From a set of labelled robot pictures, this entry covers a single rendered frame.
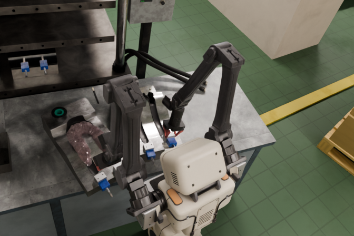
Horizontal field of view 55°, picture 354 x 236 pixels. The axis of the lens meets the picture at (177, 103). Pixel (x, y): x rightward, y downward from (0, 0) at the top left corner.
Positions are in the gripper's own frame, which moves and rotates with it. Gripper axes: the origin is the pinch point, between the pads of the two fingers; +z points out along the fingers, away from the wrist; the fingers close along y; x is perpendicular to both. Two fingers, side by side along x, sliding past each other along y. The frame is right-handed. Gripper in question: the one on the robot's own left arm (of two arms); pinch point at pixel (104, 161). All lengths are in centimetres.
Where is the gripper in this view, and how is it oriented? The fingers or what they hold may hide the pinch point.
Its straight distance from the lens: 163.6
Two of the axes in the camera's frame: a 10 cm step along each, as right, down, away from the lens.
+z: -3.9, 2.9, 8.7
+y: -8.3, 3.1, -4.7
